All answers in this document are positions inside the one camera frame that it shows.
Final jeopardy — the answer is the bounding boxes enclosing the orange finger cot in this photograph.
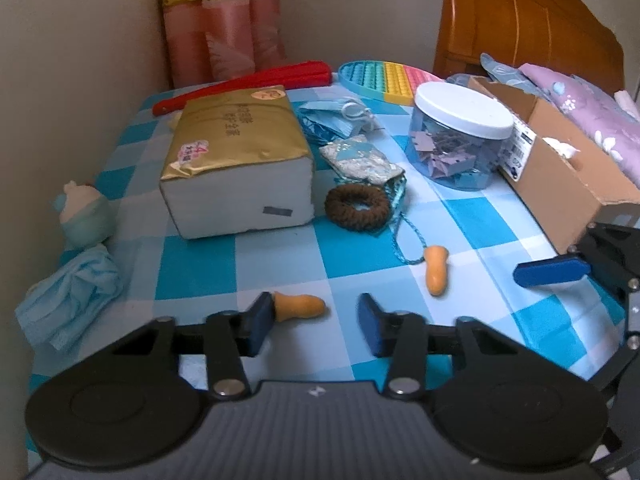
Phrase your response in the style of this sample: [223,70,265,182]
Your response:
[423,245,449,297]
[272,292,326,323]

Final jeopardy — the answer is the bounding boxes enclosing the brown scrunchie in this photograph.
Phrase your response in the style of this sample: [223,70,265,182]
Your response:
[324,183,390,232]

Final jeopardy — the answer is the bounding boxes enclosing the blue face mask bundle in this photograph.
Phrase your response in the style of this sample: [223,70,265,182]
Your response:
[15,244,124,352]

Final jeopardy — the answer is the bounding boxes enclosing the cardboard box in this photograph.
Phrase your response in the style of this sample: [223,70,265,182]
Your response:
[469,77,639,254]

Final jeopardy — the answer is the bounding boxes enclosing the blue checked tablecloth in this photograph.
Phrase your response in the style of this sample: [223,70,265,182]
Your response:
[27,79,632,470]

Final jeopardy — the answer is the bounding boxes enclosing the purple floral pillow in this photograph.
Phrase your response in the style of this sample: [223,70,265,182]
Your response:
[520,64,639,185]

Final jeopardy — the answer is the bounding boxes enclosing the clear jar white lid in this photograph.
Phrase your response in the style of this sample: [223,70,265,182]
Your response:
[406,81,514,191]

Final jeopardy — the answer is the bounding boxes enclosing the gold wrapped tissue pack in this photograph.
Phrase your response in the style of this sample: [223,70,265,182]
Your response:
[160,86,314,240]

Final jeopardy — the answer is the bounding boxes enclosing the blue white plush toy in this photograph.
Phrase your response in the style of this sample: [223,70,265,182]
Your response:
[53,181,116,250]

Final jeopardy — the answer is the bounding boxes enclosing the blue bed quilt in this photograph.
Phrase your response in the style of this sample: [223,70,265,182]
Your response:
[446,53,550,101]

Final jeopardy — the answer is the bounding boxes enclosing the packaged blue masks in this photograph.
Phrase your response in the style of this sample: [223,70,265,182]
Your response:
[295,98,376,146]

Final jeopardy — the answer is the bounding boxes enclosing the rainbow pop-it toy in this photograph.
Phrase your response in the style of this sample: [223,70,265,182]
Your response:
[337,60,440,106]

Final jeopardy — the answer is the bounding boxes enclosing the red folding fan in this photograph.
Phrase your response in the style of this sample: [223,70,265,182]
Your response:
[152,61,333,116]

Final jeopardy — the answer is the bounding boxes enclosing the wooden headboard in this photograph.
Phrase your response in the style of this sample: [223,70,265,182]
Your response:
[433,0,625,94]

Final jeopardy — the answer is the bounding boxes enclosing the pink gold curtain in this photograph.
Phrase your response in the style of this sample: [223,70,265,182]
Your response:
[162,0,285,88]

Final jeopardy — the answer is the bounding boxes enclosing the blue floral pouch with cord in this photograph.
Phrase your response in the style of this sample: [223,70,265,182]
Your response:
[319,134,407,236]

